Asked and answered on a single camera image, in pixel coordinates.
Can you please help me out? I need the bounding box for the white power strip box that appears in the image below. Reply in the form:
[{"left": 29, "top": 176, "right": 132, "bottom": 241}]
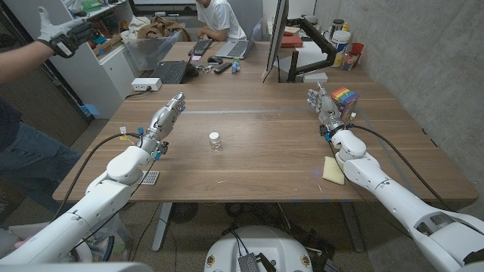
[{"left": 131, "top": 77, "right": 163, "bottom": 92}]

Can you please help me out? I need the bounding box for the clear floor storage bin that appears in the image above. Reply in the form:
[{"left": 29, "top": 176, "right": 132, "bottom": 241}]
[{"left": 85, "top": 214, "right": 134, "bottom": 262}]

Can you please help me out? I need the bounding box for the red flat box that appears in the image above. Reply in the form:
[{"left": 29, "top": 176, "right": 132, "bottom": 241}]
[{"left": 280, "top": 35, "right": 304, "bottom": 49}]

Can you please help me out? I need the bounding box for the brown jacket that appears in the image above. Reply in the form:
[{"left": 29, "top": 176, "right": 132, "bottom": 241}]
[{"left": 136, "top": 15, "right": 192, "bottom": 42}]

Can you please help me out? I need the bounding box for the black finned module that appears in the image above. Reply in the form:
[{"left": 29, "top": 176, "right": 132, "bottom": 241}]
[{"left": 237, "top": 252, "right": 261, "bottom": 272}]

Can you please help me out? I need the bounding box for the blue floor object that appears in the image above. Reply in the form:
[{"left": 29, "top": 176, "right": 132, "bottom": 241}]
[{"left": 79, "top": 104, "right": 101, "bottom": 118}]

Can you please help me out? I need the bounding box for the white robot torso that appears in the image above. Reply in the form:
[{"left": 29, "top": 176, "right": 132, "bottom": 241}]
[{"left": 203, "top": 225, "right": 314, "bottom": 272}]

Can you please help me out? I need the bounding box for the silver laptop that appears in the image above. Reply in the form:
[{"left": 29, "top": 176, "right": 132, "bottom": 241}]
[{"left": 215, "top": 18, "right": 264, "bottom": 60}]

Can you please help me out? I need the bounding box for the black keyboard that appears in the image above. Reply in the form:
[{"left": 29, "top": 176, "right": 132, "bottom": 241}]
[{"left": 188, "top": 38, "right": 213, "bottom": 57}]

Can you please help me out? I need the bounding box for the white flat box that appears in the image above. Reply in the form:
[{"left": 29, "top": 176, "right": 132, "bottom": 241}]
[{"left": 302, "top": 72, "right": 329, "bottom": 84}]

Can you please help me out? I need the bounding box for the operator in blue jeans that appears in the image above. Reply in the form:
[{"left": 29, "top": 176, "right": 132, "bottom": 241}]
[{"left": 0, "top": 96, "right": 82, "bottom": 212}]

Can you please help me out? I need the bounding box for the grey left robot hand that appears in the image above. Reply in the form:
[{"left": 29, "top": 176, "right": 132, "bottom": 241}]
[{"left": 139, "top": 91, "right": 187, "bottom": 152}]

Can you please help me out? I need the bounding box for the white cabinet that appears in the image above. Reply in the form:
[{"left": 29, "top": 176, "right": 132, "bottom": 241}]
[{"left": 3, "top": 0, "right": 137, "bottom": 120}]

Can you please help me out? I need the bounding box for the black floor fan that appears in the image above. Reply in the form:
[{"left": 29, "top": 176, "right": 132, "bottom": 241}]
[{"left": 169, "top": 202, "right": 200, "bottom": 224}]

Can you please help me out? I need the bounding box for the white plastic tub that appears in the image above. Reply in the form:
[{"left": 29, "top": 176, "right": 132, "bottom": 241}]
[{"left": 330, "top": 29, "right": 352, "bottom": 68}]

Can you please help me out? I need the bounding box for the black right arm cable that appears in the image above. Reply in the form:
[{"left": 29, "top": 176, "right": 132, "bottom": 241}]
[{"left": 347, "top": 123, "right": 455, "bottom": 212}]

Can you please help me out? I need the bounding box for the black remote control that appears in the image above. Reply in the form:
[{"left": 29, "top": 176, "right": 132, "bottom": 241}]
[{"left": 213, "top": 61, "right": 233, "bottom": 75}]

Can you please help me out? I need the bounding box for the grey table leg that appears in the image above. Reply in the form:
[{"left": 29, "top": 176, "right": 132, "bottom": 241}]
[
  {"left": 151, "top": 202, "right": 173, "bottom": 252},
  {"left": 340, "top": 202, "right": 365, "bottom": 253}
]

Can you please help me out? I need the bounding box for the clear bottle white cap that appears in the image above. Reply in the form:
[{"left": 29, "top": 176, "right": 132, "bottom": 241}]
[{"left": 209, "top": 131, "right": 223, "bottom": 154}]

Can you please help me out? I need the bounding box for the white cloth bag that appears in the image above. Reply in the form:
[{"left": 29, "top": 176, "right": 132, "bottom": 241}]
[{"left": 119, "top": 15, "right": 151, "bottom": 43}]

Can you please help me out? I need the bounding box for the large clear plastic bin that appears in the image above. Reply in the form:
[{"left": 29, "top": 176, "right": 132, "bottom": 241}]
[{"left": 123, "top": 29, "right": 183, "bottom": 72}]

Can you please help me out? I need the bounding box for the seated person white shirt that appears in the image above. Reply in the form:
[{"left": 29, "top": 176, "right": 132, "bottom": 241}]
[{"left": 194, "top": 0, "right": 247, "bottom": 42}]

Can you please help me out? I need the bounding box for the grey black teleoperation glove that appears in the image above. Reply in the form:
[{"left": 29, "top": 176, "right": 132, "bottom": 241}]
[{"left": 36, "top": 5, "right": 100, "bottom": 59}]

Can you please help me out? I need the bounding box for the cardboard box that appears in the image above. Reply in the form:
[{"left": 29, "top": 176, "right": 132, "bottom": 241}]
[{"left": 92, "top": 33, "right": 124, "bottom": 57}]

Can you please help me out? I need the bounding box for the grey pocket calculator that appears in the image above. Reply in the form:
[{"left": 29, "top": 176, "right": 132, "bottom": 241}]
[{"left": 140, "top": 170, "right": 160, "bottom": 186}]

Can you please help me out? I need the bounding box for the computer monitor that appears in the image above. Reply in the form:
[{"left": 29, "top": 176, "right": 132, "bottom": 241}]
[{"left": 262, "top": 0, "right": 290, "bottom": 80}]

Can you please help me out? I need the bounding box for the black laptop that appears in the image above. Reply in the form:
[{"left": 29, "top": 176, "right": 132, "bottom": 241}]
[{"left": 150, "top": 60, "right": 200, "bottom": 85}]

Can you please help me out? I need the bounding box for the bare operator forearm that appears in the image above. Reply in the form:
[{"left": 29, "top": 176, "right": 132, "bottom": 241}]
[{"left": 0, "top": 40, "right": 54, "bottom": 84}]

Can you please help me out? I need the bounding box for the rainbow striped box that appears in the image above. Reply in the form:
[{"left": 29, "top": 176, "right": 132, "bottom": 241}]
[{"left": 330, "top": 87, "right": 361, "bottom": 124}]

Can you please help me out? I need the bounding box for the black lid jar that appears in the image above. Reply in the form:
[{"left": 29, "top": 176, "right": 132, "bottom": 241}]
[{"left": 330, "top": 18, "right": 345, "bottom": 39}]

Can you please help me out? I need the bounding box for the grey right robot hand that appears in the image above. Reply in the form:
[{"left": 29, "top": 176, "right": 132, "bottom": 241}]
[{"left": 306, "top": 81, "right": 347, "bottom": 133}]

